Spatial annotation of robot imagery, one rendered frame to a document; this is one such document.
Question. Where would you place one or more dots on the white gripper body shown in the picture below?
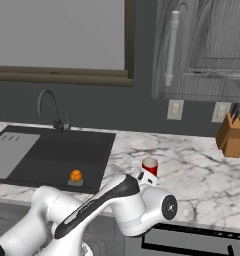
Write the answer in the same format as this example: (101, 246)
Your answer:
(134, 173)

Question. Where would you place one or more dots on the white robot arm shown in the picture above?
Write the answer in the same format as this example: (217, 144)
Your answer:
(132, 213)

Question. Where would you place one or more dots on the black sink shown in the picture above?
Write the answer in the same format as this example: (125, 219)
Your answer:
(58, 153)

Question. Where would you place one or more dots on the red mug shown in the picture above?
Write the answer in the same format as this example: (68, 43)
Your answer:
(151, 167)

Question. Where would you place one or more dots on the orange ball on grey base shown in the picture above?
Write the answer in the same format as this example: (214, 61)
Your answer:
(76, 175)

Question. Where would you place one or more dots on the grey drawer front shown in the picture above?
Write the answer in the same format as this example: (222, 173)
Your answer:
(198, 238)

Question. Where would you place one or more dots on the dark curved tap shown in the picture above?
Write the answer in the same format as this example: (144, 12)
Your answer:
(54, 106)

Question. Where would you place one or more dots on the wooden knife block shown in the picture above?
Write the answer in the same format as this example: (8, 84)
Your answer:
(232, 136)

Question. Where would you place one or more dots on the grey wooden cupboard door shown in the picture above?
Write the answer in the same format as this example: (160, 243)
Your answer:
(212, 50)

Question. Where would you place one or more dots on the white wall switch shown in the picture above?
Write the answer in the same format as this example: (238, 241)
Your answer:
(175, 109)

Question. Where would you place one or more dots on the white wall socket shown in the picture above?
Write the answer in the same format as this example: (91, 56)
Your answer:
(221, 112)

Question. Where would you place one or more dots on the window with brown frame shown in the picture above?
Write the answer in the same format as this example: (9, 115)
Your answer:
(58, 33)

